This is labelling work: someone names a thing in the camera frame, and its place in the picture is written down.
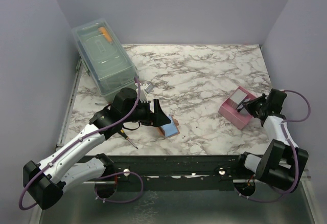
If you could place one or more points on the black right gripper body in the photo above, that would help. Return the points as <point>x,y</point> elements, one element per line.
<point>255,108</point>

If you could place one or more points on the yellow black handled screwdriver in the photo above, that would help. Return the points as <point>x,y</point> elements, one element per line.
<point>123,134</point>

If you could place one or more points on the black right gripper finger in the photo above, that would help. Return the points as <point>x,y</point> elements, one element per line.
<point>245,111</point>
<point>260,99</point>

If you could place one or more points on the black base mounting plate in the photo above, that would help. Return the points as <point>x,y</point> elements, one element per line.
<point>223,171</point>

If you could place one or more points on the grey credit card stack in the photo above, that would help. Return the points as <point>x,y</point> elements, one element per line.
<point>237,98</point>

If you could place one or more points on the pink plastic card tray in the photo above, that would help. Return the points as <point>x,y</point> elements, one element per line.
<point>230,114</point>

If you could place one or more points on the tan leather card holder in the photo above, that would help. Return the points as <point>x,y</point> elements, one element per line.
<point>171,129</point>

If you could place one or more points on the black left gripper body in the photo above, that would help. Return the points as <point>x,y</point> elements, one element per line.
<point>143,114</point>

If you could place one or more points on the clear green plastic storage box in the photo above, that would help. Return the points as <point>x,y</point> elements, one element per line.
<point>108,64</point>

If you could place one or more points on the aluminium front rail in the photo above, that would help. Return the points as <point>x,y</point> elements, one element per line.
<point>127,172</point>

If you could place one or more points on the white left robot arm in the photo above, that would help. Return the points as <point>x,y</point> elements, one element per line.
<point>47,180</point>

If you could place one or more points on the orange tool inside box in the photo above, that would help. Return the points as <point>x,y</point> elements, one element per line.
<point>106,34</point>

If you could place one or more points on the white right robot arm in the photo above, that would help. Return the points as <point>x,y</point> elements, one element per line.
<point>283,163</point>

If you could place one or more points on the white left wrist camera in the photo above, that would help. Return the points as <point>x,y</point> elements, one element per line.
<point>146,89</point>

